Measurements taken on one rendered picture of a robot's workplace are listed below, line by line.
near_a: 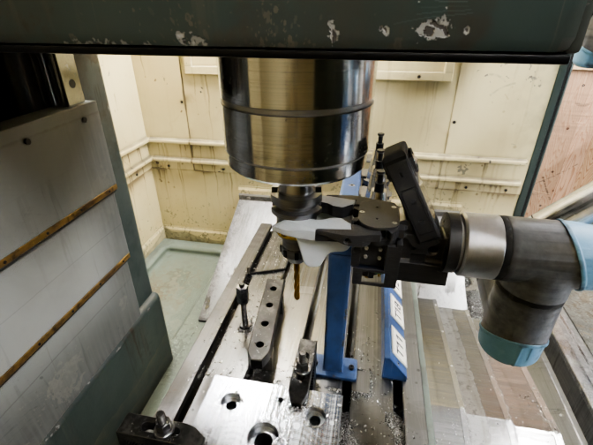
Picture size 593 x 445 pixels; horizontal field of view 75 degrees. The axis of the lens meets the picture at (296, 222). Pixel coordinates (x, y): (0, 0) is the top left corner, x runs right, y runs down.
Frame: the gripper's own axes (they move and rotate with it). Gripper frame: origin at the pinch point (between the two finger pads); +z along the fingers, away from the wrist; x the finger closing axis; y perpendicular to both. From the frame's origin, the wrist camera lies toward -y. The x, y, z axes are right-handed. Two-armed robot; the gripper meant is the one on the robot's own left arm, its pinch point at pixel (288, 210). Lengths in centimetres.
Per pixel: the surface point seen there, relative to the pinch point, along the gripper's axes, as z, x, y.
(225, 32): 1.7, -12.6, -20.3
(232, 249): 39, 77, 60
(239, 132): 3.2, -6.8, -11.5
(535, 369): -62, 45, 67
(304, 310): 3, 32, 45
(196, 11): 3.7, -12.6, -21.6
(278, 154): -0.9, -8.1, -10.1
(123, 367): 44, 14, 54
